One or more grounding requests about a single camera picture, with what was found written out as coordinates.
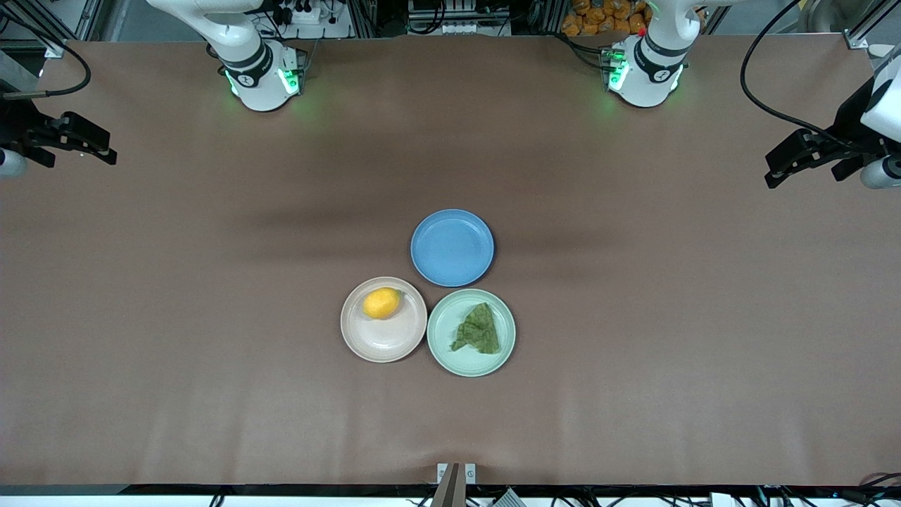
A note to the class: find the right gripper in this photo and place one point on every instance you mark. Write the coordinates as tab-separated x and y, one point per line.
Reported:
14	127

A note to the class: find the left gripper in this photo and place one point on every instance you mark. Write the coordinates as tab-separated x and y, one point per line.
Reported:
852	121

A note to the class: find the yellow lemon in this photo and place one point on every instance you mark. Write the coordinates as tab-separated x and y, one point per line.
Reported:
381	303

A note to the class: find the green lettuce leaf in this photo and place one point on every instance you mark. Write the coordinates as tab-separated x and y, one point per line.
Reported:
479	331

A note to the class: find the white rounded plastic object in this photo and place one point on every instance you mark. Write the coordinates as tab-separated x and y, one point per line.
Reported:
887	51

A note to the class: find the grey round metal container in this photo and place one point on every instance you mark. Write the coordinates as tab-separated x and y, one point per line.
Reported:
823	14

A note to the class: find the white power strip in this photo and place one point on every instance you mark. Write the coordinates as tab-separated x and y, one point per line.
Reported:
310	21

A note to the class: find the brown table cover sheet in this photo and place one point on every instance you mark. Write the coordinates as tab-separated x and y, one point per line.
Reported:
211	422

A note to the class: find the pink plate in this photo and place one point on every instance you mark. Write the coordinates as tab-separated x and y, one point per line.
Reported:
383	341

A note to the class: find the blue plate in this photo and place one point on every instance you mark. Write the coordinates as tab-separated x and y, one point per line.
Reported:
452	248

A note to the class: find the green plate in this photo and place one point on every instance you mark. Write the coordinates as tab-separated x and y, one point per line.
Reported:
450	359

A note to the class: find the aluminium frame profile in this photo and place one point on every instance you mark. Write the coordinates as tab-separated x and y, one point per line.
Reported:
42	24
869	24

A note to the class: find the metal bracket with post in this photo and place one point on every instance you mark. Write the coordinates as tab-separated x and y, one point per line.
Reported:
450	486

